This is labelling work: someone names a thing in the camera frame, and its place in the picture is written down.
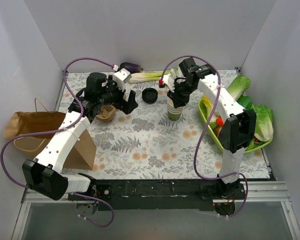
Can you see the large toy napa cabbage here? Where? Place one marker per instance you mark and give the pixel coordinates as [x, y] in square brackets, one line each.
[239, 86]

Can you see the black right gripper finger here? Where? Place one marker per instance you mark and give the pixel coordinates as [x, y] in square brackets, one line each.
[180, 101]
[171, 95]

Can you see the stack of paper cups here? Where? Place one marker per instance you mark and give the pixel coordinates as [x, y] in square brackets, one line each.
[173, 113]

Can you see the floral patterned table mat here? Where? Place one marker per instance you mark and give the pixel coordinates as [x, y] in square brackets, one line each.
[147, 145]

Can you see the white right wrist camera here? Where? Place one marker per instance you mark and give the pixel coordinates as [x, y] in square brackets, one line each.
[168, 80]

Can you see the brown paper bag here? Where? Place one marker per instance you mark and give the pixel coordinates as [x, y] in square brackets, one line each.
[82, 155]

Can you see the toy green lettuce head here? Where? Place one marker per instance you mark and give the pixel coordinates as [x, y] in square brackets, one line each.
[264, 123]

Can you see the stack of black lids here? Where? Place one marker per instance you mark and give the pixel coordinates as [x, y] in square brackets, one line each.
[149, 95]

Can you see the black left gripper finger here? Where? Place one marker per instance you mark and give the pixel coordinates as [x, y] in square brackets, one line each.
[125, 107]
[131, 102]

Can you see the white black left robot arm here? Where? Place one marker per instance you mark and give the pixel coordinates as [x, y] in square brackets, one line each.
[43, 173]

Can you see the aluminium frame rail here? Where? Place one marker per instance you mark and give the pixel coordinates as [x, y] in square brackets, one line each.
[265, 213]

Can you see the green white toy leek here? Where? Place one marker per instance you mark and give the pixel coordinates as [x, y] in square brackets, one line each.
[142, 77]

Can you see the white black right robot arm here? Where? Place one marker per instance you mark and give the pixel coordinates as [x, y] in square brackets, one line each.
[238, 123]

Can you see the purple toy eggplant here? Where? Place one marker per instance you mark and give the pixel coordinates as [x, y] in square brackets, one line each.
[131, 67]

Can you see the green plastic tray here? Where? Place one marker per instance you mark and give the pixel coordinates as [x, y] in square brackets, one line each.
[212, 125]

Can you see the orange toy carrot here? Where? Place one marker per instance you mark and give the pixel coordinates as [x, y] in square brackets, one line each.
[220, 122]

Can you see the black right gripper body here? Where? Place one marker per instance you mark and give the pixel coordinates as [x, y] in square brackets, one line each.
[178, 96]

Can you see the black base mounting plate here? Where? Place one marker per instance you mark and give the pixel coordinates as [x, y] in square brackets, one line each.
[164, 194]

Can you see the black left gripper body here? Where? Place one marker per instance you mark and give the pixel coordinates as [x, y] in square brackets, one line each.
[123, 100]

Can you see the brown cardboard cup carrier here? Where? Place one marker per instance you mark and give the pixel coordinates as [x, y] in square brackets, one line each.
[106, 114]

